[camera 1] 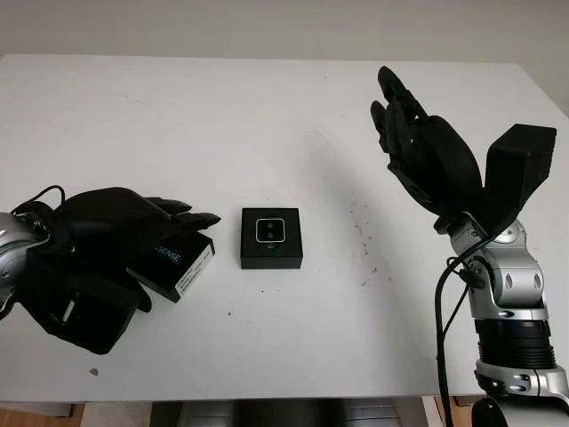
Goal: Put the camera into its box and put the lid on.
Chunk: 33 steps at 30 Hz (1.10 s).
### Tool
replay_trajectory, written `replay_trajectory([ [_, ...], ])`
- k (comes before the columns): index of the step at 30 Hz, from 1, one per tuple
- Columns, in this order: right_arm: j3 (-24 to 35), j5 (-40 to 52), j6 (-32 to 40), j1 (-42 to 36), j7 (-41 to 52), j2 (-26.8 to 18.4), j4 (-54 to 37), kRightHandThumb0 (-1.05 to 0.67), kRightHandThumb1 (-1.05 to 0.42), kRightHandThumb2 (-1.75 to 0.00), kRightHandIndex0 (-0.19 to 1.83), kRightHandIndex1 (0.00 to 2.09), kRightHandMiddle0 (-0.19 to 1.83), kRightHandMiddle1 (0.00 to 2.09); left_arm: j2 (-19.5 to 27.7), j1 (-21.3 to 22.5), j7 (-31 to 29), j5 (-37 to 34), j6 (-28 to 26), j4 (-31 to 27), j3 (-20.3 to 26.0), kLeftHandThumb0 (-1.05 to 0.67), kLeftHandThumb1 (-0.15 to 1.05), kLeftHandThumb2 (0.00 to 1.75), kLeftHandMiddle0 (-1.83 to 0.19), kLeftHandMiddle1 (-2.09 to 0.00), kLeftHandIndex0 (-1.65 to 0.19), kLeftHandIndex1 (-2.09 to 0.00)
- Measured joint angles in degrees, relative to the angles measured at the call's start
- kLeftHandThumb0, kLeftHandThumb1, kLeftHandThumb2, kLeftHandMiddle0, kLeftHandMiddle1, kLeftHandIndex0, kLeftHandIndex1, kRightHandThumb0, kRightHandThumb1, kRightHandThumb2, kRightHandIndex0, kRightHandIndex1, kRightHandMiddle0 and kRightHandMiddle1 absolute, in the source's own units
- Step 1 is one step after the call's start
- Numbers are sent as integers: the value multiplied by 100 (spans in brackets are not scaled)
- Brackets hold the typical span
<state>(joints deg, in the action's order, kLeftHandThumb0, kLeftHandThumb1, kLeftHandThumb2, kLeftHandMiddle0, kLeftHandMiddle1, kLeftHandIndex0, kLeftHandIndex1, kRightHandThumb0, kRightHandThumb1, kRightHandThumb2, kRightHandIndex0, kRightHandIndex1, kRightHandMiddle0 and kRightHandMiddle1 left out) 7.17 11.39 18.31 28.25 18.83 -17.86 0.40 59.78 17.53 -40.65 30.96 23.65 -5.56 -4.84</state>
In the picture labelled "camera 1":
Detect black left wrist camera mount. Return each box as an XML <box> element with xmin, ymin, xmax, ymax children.
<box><xmin>18</xmin><ymin>260</ymin><xmax>140</xmax><ymax>356</ymax></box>

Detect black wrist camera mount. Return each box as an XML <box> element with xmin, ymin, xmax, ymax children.
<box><xmin>481</xmin><ymin>124</ymin><xmax>558</xmax><ymax>236</ymax></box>
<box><xmin>18</xmin><ymin>260</ymin><xmax>140</xmax><ymax>356</ymax></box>

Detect small silver depth camera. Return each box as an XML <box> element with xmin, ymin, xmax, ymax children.
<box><xmin>255</xmin><ymin>217</ymin><xmax>286</xmax><ymax>246</ymax></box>

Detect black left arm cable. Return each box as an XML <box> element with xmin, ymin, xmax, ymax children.
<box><xmin>8</xmin><ymin>185</ymin><xmax>68</xmax><ymax>223</ymax></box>

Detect black camera box base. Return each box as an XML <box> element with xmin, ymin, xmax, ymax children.
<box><xmin>238</xmin><ymin>206</ymin><xmax>304</xmax><ymax>271</ymax></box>

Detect black RealSense box lid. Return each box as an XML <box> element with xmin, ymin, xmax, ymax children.
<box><xmin>127</xmin><ymin>234</ymin><xmax>217</xmax><ymax>305</ymax></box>

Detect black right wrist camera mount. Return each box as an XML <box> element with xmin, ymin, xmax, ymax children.
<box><xmin>481</xmin><ymin>124</ymin><xmax>558</xmax><ymax>236</ymax></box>

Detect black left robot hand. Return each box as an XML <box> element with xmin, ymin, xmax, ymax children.
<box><xmin>42</xmin><ymin>186</ymin><xmax>222</xmax><ymax>314</ymax></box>

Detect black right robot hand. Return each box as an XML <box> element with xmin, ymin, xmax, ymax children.
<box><xmin>370</xmin><ymin>65</ymin><xmax>484</xmax><ymax>220</ymax></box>

